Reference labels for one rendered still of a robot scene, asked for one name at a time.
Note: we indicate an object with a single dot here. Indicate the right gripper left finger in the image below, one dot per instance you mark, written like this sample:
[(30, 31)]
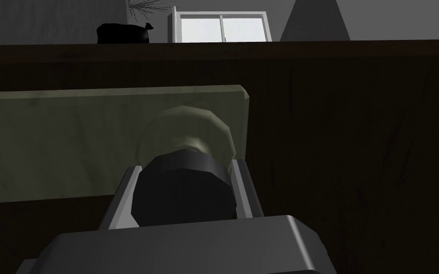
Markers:
[(123, 207)]

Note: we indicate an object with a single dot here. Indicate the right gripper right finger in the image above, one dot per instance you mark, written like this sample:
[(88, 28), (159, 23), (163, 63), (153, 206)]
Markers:
[(247, 194)]

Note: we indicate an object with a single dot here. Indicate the olive and black knob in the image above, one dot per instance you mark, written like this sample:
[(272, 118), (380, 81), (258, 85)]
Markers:
[(187, 171)]

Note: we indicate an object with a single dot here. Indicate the olive green drawer front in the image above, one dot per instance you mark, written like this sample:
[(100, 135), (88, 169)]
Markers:
[(59, 144)]

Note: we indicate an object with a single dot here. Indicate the white framed window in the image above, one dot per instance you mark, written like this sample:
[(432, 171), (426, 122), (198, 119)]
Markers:
[(221, 28)]

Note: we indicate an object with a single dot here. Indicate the black bag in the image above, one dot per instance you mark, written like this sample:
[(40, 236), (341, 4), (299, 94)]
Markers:
[(123, 33)]

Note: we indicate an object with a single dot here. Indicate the spiky plant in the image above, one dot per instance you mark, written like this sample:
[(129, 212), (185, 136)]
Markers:
[(145, 7)]

